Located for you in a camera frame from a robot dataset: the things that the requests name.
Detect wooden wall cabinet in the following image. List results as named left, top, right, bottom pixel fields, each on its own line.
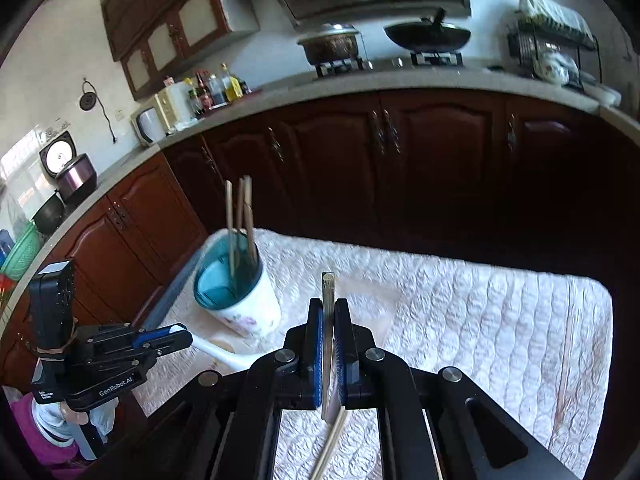
left=99, top=0, right=261, bottom=102

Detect white quilted tablecloth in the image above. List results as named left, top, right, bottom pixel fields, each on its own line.
left=132, top=227, right=615, bottom=480

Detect yellow cooking oil bottle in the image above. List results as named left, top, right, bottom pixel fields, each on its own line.
left=220, top=63, right=241, bottom=103

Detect white microwave oven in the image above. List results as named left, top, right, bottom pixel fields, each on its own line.
left=131, top=106, right=167, bottom=147

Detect black dish rack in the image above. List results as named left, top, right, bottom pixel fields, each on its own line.
left=506, top=15, right=603, bottom=93

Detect white dish cover cloth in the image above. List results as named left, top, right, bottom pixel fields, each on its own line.
left=519, top=0, right=596, bottom=43

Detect stained steel pot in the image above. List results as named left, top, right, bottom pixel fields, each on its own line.
left=302, top=35, right=361, bottom=66

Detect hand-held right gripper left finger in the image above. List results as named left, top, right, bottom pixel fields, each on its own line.
left=120, top=298, right=326, bottom=480

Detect person's left forearm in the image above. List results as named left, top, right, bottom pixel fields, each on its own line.
left=10, top=392, right=118, bottom=468

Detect black wok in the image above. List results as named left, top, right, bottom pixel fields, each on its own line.
left=383, top=20, right=472, bottom=53

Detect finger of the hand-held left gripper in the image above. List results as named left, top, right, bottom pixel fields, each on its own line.
left=66, top=332, right=195, bottom=387
left=77, top=323, right=187, bottom=350

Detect cream countertop appliance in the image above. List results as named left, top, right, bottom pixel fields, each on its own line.
left=154, top=89, right=177, bottom=131

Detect black pan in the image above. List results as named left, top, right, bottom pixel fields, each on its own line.
left=32, top=195, right=66, bottom=236

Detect person's left hand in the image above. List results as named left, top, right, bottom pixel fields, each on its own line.
left=59, top=404, right=94, bottom=427

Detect teal rimmed white utensil holder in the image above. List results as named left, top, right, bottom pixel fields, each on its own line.
left=192, top=230, right=282, bottom=338

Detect maroon rice cooker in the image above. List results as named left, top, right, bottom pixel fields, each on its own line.
left=39, top=130, right=98, bottom=206

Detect black round wall device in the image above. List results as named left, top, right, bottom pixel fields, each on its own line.
left=80, top=79, right=117, bottom=144

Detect gas stove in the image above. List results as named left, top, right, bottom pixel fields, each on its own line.
left=312, top=52, right=466, bottom=78

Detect grey stone countertop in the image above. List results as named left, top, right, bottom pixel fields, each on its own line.
left=0, top=57, right=640, bottom=311

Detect steel pot lid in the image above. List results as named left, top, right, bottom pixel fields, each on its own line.
left=297, top=22, right=362, bottom=43

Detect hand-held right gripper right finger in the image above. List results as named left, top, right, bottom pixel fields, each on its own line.
left=333, top=298, right=576, bottom=480

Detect patterned ceramic bowl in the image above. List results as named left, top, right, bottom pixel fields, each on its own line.
left=532, top=51, right=571, bottom=85

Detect wooden base cabinet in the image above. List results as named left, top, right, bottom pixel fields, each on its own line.
left=0, top=87, right=640, bottom=396

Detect green plastic basket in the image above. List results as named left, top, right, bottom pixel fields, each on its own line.
left=0, top=220, right=43, bottom=282

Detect wooden chopsticks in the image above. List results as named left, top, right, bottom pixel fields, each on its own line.
left=243, top=175, right=259, bottom=267

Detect white bowl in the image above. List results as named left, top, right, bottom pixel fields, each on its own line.
left=582, top=82, right=623, bottom=108

